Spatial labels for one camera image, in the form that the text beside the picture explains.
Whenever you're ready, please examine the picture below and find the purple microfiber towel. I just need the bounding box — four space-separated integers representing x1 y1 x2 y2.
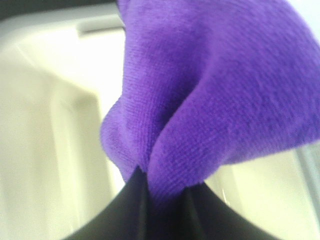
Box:
101 0 320 203

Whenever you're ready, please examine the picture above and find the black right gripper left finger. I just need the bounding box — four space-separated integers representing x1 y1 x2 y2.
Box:
66 167 158 240

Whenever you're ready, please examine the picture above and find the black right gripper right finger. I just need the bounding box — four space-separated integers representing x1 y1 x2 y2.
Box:
159 183 270 240

